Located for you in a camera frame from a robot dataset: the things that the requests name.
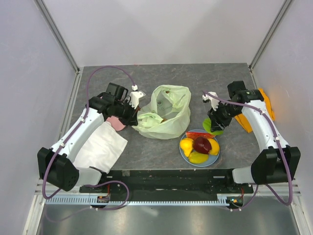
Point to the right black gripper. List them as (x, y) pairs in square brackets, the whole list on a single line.
[(216, 120)]

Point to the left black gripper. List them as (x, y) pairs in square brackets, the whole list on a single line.
[(132, 116)]

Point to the yellow fake lemon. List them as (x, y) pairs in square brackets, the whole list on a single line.
[(215, 148)]

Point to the dark red fake apple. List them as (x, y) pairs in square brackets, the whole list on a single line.
[(202, 145)]

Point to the red fake watermelon slice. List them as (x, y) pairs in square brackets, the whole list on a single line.
[(195, 135)]

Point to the yellow fake pear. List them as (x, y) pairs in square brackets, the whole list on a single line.
[(186, 145)]

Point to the pale green plastic bag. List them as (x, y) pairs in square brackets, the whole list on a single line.
[(170, 102)]

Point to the yellow green fake starfruit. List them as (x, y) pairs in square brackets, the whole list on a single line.
[(198, 158)]

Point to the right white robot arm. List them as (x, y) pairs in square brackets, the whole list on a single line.
[(277, 161)]

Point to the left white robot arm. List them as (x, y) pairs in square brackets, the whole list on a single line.
[(56, 164)]

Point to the pink cloth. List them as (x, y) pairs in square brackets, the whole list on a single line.
[(115, 123)]

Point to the orange cloth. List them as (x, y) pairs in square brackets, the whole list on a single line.
[(242, 120)]

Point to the white cloth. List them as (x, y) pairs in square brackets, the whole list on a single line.
[(102, 149)]

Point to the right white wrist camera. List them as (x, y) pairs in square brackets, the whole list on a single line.
[(212, 98)]

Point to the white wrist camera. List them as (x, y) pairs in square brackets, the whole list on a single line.
[(212, 98), (135, 96)]

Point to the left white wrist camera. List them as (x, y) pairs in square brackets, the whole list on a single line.
[(135, 96)]

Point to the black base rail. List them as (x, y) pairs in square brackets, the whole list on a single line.
[(169, 185)]

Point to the white slotted cable duct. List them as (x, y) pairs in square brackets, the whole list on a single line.
[(101, 201)]

